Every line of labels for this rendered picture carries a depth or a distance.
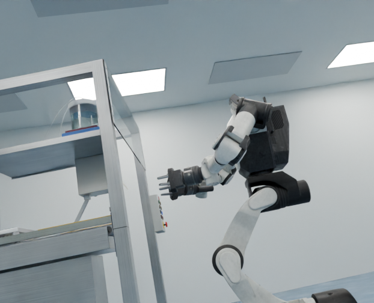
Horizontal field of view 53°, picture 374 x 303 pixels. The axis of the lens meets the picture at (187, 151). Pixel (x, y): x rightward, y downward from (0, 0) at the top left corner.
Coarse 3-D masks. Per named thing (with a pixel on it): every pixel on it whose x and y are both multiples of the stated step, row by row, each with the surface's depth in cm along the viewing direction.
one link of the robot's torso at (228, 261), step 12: (228, 252) 167; (216, 264) 167; (228, 264) 166; (240, 264) 166; (228, 276) 164; (240, 276) 164; (240, 288) 164; (252, 288) 167; (252, 300) 165; (264, 300) 165; (276, 300) 165
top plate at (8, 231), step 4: (12, 228) 174; (16, 228) 174; (20, 228) 177; (24, 228) 180; (0, 232) 174; (4, 232) 173; (8, 232) 173; (12, 232) 173; (20, 232) 177; (24, 232) 180; (0, 236) 177
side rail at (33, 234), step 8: (72, 224) 171; (80, 224) 171; (88, 224) 170; (96, 224) 170; (32, 232) 171; (40, 232) 170; (48, 232) 170; (56, 232) 170; (0, 240) 170; (8, 240) 170; (16, 240) 170
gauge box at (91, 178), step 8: (80, 160) 202; (88, 160) 201; (96, 160) 201; (80, 168) 200; (88, 168) 200; (96, 168) 200; (104, 168) 200; (80, 176) 199; (88, 176) 199; (96, 176) 199; (104, 176) 198; (80, 184) 198; (88, 184) 198; (96, 184) 198; (104, 184) 197; (80, 192) 197; (88, 192) 196; (96, 192) 199; (104, 192) 203
